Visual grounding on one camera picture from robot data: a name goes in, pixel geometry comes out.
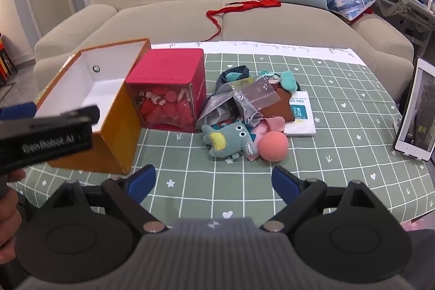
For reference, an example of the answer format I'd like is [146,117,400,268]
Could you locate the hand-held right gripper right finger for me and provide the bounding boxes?
[260,165,388,234]

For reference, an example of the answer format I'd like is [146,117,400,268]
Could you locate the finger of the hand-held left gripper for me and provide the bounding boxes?
[0,105,101,132]
[0,102,37,121]

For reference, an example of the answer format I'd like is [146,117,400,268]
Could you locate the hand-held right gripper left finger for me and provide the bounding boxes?
[42,165,169,234]

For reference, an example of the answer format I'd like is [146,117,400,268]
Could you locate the pink ball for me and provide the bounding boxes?
[259,131,289,162]

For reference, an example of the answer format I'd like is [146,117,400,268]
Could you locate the pink cloth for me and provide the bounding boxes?
[248,116,286,162]

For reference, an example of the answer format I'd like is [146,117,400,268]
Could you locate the white tissue packet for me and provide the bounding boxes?
[284,91,316,137]

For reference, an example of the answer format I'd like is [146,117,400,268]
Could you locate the brown cloth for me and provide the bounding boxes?
[260,86,296,123]

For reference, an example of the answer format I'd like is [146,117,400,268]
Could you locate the silver grey cloth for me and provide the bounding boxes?
[199,83,264,127]

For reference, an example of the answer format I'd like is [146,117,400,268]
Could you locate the teal headband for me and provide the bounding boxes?
[260,70,301,93]

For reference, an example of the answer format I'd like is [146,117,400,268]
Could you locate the dark blue headband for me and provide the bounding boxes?
[217,65,252,87]

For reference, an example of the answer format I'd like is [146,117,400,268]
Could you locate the person's left hand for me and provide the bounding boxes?
[0,169,26,251]

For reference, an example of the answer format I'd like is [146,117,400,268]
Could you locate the stacked plastic stools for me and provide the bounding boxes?
[0,33,18,87]

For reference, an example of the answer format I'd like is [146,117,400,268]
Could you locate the clear plastic bag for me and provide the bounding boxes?
[231,79,281,114]

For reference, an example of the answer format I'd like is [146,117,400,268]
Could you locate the red box with clear window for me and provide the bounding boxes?
[125,48,205,133]

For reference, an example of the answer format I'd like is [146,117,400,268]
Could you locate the white tablet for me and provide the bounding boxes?
[393,57,435,161]

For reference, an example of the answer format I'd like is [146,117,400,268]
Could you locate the grey desk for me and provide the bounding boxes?
[343,0,435,51]

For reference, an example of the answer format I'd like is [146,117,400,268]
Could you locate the red cloth strap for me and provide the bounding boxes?
[206,0,282,42]

